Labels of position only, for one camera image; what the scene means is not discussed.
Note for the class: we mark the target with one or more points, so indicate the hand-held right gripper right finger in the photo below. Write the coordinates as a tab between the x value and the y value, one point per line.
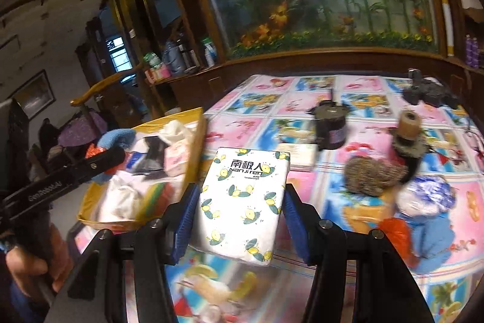
297	221

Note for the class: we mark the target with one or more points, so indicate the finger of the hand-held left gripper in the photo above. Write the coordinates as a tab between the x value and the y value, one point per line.
109	158

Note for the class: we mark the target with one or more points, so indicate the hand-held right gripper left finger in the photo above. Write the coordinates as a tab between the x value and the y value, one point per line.
187	217

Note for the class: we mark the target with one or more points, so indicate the blue knit cloth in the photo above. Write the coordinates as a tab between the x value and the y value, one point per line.
435	241
115	137

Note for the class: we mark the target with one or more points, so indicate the blue tissue pack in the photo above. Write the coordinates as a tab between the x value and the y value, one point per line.
135	161

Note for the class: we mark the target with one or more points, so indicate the white packet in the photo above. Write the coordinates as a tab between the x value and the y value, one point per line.
119	196

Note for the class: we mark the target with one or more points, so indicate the black snack packet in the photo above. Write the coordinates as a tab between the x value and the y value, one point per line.
153	152

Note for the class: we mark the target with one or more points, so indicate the yellow-taped cardboard box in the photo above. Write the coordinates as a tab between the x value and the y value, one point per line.
90	211

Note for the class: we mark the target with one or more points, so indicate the white tissue pack yellow print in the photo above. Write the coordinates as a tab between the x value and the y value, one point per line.
242	202

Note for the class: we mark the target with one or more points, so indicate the pink tissue pack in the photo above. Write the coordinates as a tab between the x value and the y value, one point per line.
177	158

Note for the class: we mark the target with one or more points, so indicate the person's left hand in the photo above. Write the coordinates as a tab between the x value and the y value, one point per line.
22	268

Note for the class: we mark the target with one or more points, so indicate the orange mesh scrubber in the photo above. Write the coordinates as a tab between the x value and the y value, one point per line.
92	151

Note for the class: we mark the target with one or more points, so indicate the striped sponge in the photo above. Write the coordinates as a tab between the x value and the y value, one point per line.
158	198

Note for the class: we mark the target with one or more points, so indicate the purple floral cloth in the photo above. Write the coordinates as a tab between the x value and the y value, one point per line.
83	128

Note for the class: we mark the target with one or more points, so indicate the white flat box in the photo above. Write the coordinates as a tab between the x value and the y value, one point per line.
300	154

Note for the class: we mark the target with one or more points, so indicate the wooden chair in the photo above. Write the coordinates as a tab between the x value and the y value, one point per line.
98	88

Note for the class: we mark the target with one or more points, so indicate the black cup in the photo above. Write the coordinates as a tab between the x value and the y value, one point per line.
329	130

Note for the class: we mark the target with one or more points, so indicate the pink container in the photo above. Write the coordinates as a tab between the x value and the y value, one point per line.
158	72

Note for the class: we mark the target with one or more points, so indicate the framed picture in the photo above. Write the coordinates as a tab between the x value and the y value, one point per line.
34	94

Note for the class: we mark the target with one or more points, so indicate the orange small packet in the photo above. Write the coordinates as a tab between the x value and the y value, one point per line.
397	232

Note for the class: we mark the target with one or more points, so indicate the printed tablecloth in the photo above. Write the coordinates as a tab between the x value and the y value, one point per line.
257	126

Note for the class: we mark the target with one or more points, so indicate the window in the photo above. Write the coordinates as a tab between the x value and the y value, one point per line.
115	50

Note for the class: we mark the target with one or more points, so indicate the grey thermos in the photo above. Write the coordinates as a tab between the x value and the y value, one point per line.
174	58

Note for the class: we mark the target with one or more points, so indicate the blue and white plastic bag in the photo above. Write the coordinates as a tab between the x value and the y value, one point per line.
427	194

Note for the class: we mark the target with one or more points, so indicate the white bottle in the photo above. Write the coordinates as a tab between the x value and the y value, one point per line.
208	52

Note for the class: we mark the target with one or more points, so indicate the thread spool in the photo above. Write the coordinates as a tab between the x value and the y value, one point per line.
409	124

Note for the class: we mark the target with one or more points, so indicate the wooden shelf unit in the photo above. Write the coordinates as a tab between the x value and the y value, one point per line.
128	5

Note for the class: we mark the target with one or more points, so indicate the wooden cabinet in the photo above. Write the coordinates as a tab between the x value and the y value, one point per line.
302	62

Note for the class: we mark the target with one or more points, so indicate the black gadget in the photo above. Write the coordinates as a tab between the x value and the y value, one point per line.
427	92

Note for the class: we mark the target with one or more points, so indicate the purple bottles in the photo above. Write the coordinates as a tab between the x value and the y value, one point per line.
472	50

